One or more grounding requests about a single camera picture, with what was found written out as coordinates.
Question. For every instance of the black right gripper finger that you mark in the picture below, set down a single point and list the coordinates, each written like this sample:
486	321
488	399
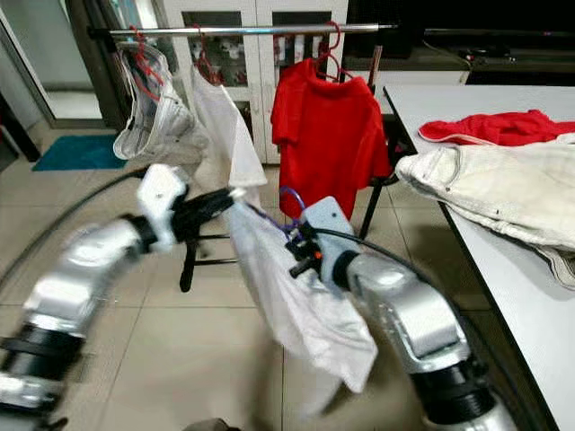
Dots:
292	242
296	226

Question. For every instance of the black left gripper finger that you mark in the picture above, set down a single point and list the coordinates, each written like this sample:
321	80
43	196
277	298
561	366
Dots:
221	220
225	197

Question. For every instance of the white t-shirt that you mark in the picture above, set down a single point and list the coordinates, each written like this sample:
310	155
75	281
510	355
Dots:
310	314

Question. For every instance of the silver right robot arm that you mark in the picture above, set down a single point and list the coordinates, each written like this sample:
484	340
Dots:
413	314

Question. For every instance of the red plastic hanger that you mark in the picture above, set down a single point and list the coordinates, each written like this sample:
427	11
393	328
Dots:
144	70
203	65
335	40

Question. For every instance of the white hung garment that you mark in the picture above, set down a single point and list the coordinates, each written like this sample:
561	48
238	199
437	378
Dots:
229	135

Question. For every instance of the pale grey denim garment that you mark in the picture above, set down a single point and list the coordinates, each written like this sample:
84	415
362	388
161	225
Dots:
157	126

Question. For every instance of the red t-shirt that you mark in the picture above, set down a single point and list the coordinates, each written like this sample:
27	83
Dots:
328	135

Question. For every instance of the teal floor mat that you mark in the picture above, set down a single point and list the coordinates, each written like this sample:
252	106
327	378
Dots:
76	153

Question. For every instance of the white glass-door cabinet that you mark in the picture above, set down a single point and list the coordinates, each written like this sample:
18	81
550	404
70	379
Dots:
260	49

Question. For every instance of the metal clothes rack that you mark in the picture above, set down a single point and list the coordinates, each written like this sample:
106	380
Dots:
252	30

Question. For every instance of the beige jeans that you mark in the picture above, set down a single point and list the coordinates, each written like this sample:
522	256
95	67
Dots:
485	189

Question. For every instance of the red garment with white stripes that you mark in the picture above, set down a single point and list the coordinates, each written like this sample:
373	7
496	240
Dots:
494	128

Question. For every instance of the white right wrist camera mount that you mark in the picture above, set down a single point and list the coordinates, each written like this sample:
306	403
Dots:
328	220

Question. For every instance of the glass door with frame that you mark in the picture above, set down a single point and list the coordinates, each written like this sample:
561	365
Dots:
40	54

